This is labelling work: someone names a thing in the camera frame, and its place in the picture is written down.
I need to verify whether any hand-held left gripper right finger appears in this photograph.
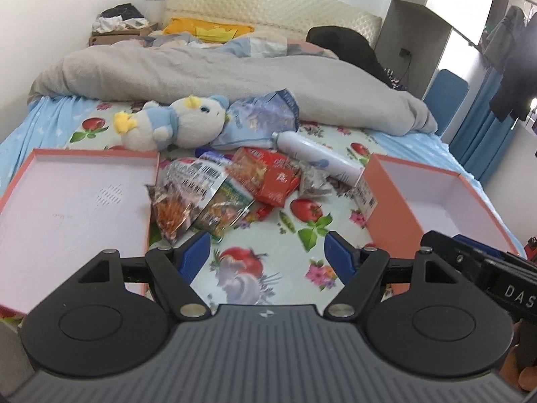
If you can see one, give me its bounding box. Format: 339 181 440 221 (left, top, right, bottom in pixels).
324 231 451 320

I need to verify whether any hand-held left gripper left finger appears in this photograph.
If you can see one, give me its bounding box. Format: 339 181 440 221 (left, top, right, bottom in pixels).
78 232 211 320

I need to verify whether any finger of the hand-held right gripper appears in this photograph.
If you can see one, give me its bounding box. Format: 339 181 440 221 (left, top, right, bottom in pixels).
421 230 489 292
455 234 523 262

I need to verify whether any green snack packet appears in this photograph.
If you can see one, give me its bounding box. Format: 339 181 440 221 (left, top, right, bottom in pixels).
195 176 256 244

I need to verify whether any pink cardboard box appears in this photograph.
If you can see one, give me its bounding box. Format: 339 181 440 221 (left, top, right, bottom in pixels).
361 153 525 299

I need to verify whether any red sausage stick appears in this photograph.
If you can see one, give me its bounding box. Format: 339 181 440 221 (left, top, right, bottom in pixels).
247 204 278 223

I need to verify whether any red snack packet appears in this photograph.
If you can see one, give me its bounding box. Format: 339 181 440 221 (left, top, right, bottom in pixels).
254 166 300 206

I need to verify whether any orange snack packet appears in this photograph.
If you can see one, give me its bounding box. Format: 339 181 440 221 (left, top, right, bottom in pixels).
227 147 300 198

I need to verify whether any person's right hand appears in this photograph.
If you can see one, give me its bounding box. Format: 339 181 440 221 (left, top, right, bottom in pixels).
503 329 537 389

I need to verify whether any floral bed sheet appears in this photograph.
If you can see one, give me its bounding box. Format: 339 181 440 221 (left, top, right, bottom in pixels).
63 96 378 307

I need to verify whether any blue curtain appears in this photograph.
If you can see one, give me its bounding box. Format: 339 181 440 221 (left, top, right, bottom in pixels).
449 65 519 185

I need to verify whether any white spray bottle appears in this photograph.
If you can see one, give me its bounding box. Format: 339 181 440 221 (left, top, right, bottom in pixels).
272 131 365 187

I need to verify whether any blue star bed sheet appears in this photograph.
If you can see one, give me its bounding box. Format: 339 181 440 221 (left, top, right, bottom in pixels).
0 94 489 196

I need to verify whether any duck plush toy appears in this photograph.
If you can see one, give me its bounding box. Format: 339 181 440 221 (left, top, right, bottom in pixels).
113 94 231 152

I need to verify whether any pink box lid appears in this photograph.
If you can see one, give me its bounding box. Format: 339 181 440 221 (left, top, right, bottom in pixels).
0 148 161 317

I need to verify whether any blue chair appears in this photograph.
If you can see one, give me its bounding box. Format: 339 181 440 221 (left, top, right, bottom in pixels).
424 69 468 137

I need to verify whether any pale blue crinkled bag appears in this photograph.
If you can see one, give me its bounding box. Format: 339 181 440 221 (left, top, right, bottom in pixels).
212 88 300 149

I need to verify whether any black hanging coat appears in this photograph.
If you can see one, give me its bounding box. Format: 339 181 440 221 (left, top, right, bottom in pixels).
489 50 533 122

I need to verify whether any grey duvet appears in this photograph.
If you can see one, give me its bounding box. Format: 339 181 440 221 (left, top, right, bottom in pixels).
31 42 439 137

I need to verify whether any black clothing pile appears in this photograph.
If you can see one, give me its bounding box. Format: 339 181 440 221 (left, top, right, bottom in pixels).
306 26 397 89

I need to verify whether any grey hanging jacket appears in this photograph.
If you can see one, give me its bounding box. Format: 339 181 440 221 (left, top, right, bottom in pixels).
482 5 526 68

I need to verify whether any patchwork quilt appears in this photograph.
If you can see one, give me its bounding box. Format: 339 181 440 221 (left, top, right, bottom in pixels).
138 34 340 59

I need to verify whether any grey cabinet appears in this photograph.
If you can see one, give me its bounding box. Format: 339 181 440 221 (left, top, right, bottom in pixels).
375 0 454 101

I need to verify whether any yellow pillow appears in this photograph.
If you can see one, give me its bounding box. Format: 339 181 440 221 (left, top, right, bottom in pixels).
163 17 255 43

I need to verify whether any pile of clothes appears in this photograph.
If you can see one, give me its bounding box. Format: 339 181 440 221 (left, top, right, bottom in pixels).
92 3 149 33

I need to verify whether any cream quilted headboard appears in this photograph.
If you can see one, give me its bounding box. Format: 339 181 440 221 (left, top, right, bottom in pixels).
161 0 383 47

